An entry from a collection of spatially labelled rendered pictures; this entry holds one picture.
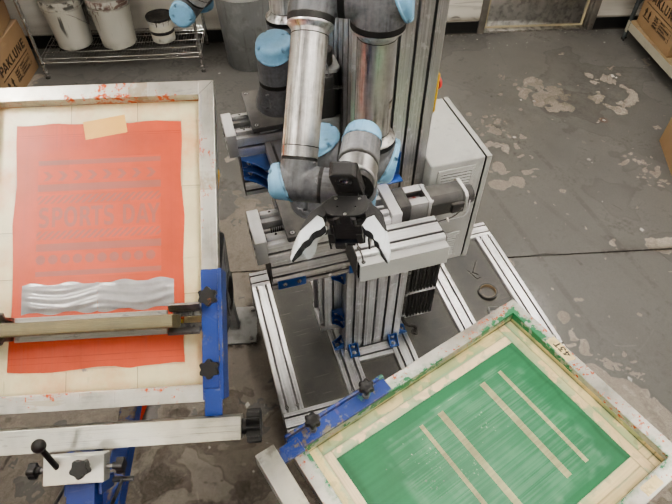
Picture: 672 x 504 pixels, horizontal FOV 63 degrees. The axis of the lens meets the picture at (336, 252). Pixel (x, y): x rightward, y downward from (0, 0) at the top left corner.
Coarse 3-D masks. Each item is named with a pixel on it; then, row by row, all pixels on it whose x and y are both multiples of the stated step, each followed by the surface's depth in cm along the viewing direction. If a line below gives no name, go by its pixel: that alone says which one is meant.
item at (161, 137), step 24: (120, 144) 139; (144, 144) 140; (168, 144) 140; (168, 168) 139; (168, 192) 138; (168, 216) 137; (168, 240) 136; (168, 264) 135; (168, 312) 133; (144, 336) 132; (168, 336) 132; (120, 360) 130; (144, 360) 131; (168, 360) 131
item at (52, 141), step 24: (24, 144) 138; (48, 144) 139; (72, 144) 139; (96, 144) 139; (24, 168) 137; (24, 192) 136; (24, 216) 135; (24, 240) 134; (24, 264) 133; (72, 312) 132; (96, 312) 132; (24, 360) 130; (48, 360) 130; (72, 360) 130; (96, 360) 130
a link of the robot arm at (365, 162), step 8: (352, 152) 99; (360, 152) 98; (344, 160) 98; (352, 160) 97; (360, 160) 97; (368, 160) 98; (360, 168) 96; (368, 168) 97; (376, 168) 99; (376, 176) 99
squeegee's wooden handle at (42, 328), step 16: (64, 320) 122; (80, 320) 121; (96, 320) 121; (112, 320) 122; (128, 320) 122; (144, 320) 122; (160, 320) 122; (176, 320) 125; (0, 336) 120; (16, 336) 121
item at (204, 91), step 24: (0, 96) 137; (24, 96) 137; (48, 96) 137; (72, 96) 137; (96, 96) 138; (120, 96) 138; (144, 96) 138; (168, 96) 139; (192, 96) 140; (216, 120) 141; (216, 144) 139; (216, 168) 137; (216, 192) 135; (216, 216) 134; (216, 240) 133; (216, 264) 132; (0, 408) 124; (24, 408) 124; (48, 408) 125; (72, 408) 125; (96, 408) 125
